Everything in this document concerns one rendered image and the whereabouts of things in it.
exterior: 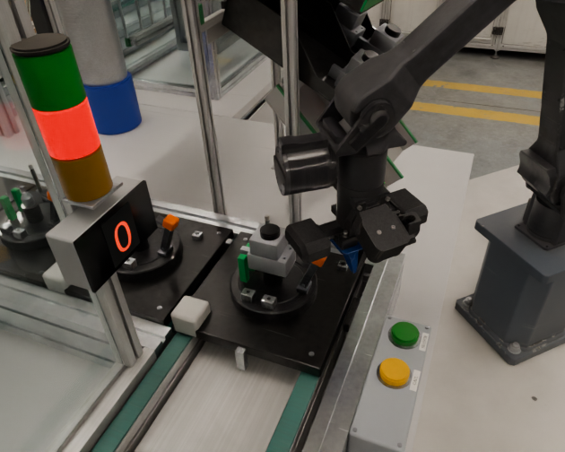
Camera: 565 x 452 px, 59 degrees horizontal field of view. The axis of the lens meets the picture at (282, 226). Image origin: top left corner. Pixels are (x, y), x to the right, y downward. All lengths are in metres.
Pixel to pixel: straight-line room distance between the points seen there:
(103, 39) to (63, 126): 1.03
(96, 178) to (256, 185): 0.76
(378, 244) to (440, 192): 0.69
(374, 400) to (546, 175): 0.37
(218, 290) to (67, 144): 0.40
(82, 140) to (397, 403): 0.49
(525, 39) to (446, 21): 4.22
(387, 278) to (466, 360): 0.18
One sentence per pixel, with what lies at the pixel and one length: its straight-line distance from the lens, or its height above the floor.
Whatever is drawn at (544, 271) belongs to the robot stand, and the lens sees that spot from 0.78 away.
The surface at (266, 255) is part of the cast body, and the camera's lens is 0.73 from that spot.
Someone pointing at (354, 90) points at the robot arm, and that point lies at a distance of 0.55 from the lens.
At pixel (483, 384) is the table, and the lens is 0.88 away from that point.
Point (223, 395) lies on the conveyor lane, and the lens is 0.76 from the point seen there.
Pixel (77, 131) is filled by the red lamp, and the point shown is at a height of 1.34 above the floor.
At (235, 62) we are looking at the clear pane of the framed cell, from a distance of 1.86.
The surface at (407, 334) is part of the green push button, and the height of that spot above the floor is 0.97.
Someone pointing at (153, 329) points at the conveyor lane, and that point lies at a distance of 0.80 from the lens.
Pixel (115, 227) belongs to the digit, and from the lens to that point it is 0.57.
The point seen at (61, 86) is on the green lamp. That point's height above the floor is 1.38.
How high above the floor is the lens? 1.55
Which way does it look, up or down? 38 degrees down
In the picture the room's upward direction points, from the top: 3 degrees counter-clockwise
